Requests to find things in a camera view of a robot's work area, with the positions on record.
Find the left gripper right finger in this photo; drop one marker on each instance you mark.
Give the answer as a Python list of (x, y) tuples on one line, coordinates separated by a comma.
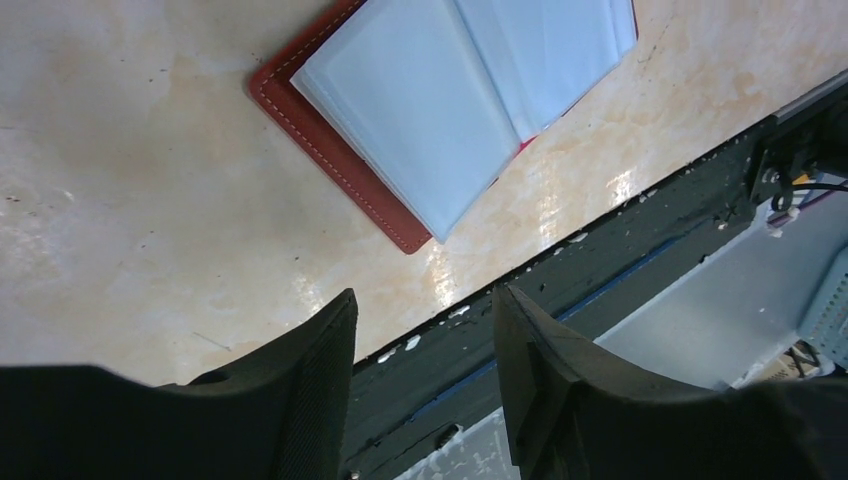
[(574, 410)]

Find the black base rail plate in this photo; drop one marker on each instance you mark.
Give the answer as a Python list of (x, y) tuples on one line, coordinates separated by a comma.
[(414, 395)]

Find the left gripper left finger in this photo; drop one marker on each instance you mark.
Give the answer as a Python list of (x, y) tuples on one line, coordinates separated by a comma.
[(278, 412)]

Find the red leather card holder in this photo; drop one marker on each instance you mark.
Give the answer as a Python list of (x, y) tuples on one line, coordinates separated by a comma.
[(414, 108)]

